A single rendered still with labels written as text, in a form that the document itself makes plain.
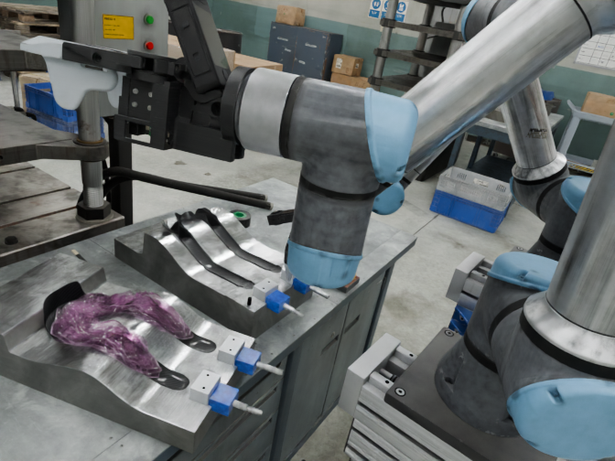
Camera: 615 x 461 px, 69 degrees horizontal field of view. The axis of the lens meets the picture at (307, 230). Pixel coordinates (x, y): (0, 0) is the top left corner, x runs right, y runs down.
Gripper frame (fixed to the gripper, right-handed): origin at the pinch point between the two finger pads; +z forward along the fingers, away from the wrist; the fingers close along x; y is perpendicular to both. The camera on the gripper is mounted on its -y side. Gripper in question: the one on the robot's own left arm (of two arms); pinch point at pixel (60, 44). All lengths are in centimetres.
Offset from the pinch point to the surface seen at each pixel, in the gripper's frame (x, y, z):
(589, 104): 588, -39, -248
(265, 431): 63, 96, -18
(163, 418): 16, 57, -8
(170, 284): 55, 54, 12
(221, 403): 21, 55, -16
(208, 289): 50, 49, 0
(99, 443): 13, 63, 2
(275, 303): 48, 47, -17
